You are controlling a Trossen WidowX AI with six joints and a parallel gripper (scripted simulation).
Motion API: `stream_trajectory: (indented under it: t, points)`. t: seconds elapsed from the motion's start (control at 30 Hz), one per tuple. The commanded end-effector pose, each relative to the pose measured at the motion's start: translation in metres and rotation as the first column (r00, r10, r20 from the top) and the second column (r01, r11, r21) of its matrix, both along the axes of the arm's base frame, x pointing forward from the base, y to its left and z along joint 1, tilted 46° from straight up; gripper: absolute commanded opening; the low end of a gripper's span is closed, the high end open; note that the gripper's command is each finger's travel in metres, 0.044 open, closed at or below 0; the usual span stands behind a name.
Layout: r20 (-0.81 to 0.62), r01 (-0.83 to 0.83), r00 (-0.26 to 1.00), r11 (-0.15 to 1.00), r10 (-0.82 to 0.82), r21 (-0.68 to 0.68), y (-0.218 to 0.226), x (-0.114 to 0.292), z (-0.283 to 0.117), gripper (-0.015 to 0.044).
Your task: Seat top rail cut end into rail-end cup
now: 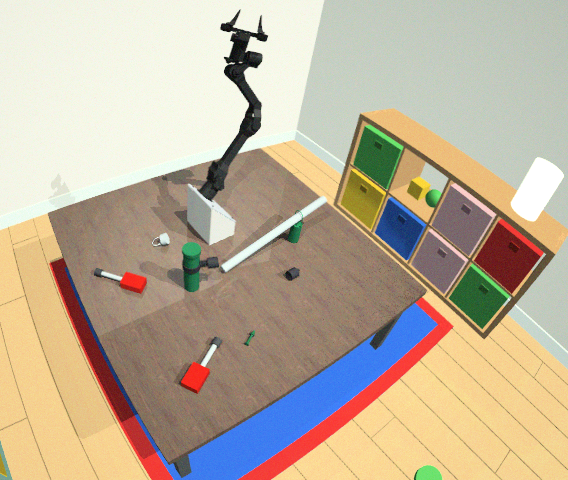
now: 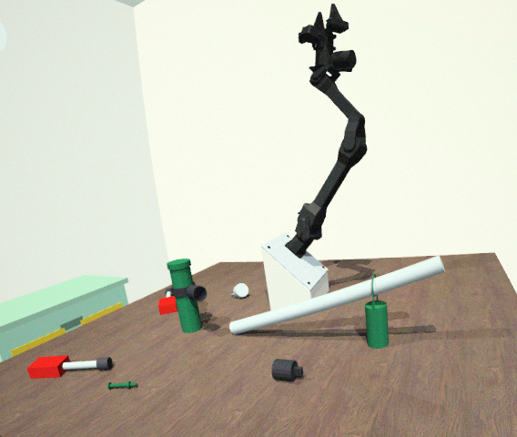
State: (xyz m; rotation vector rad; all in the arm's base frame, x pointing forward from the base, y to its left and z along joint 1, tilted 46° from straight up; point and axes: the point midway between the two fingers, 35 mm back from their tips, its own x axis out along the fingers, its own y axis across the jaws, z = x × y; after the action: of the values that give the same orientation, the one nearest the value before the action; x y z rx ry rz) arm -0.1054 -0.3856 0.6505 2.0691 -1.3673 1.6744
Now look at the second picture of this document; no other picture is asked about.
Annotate green cylinder with cap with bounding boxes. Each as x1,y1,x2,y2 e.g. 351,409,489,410
167,259,202,333

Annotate green cylinder with hook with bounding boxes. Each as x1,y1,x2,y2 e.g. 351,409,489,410
364,287,389,349

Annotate white long pipe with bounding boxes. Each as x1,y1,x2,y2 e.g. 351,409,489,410
229,256,445,335

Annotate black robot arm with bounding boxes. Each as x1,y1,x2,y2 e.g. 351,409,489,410
285,25,368,259

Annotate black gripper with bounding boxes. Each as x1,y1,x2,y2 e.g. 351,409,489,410
313,4,349,53

